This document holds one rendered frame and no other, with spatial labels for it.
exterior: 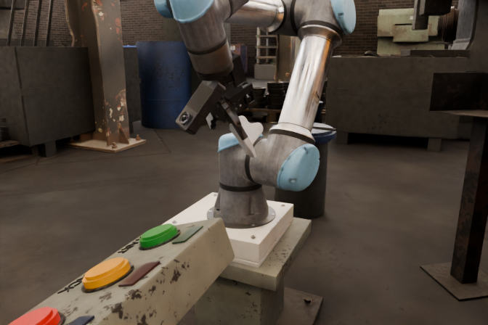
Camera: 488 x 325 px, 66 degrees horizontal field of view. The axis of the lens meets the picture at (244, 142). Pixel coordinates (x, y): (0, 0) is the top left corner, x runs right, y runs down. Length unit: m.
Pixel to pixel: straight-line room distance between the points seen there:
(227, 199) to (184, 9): 0.52
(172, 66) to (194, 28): 3.25
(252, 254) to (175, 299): 0.58
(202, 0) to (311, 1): 0.46
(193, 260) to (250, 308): 0.70
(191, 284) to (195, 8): 0.43
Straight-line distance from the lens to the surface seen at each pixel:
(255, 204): 0.99
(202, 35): 0.66
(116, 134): 3.32
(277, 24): 1.05
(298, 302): 1.30
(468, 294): 1.54
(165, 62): 3.89
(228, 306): 1.09
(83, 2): 3.46
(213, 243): 0.40
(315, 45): 0.98
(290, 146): 0.88
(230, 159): 0.95
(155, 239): 0.40
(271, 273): 0.91
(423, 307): 1.43
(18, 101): 3.12
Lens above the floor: 0.80
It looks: 14 degrees down
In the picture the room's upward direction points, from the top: straight up
